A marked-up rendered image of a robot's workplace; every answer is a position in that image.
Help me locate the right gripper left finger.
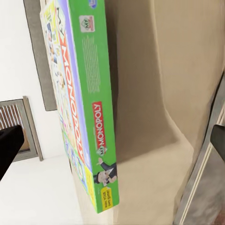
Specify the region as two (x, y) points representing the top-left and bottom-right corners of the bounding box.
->
(0, 125), (24, 181)

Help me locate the board game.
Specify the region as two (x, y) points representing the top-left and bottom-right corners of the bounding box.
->
(39, 0), (120, 213)

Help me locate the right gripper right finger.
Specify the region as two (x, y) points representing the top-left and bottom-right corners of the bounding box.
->
(210, 125), (225, 162)

